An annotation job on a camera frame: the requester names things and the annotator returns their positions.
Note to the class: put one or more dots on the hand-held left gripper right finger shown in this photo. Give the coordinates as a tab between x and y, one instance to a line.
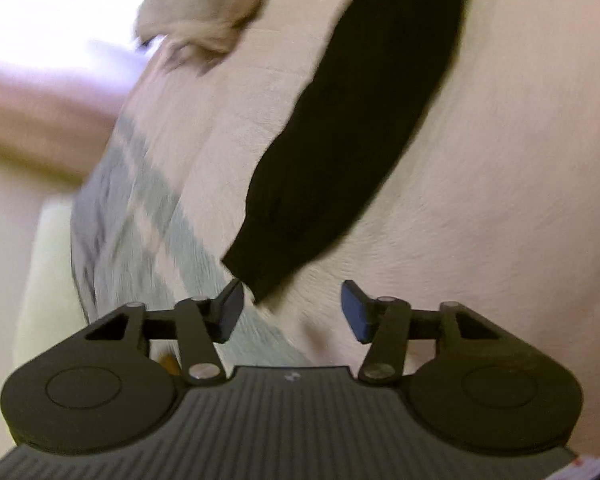
355	310

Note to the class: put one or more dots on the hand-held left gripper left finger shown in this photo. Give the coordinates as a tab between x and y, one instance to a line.
234	306

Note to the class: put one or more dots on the black garment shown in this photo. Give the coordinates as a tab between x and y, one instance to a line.
355	135

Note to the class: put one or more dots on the pale green towel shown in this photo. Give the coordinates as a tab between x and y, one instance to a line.
45	270

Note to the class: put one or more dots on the beige fluffy cloth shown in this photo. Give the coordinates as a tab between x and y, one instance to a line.
205	0

